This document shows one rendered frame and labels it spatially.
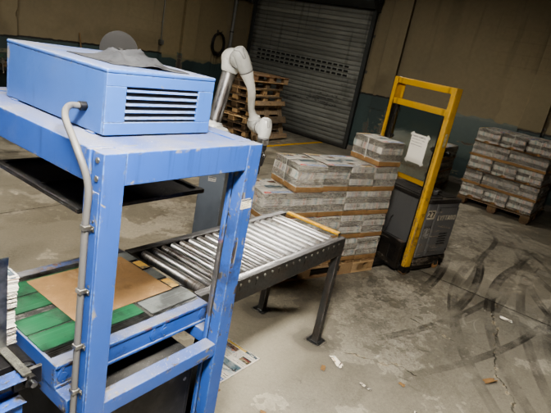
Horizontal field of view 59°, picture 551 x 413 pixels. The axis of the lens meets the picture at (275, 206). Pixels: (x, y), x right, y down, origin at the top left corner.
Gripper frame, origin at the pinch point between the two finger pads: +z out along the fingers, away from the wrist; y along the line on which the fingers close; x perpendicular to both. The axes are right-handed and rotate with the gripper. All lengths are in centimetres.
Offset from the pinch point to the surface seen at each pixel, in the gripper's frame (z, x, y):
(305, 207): 27, -41, -18
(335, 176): -1, -68, -18
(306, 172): -4.2, -33.7, -19.2
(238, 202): -36, 116, -164
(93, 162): -55, 174, -180
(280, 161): -4.9, -27.5, 10.1
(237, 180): -44, 117, -162
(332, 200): 21, -70, -18
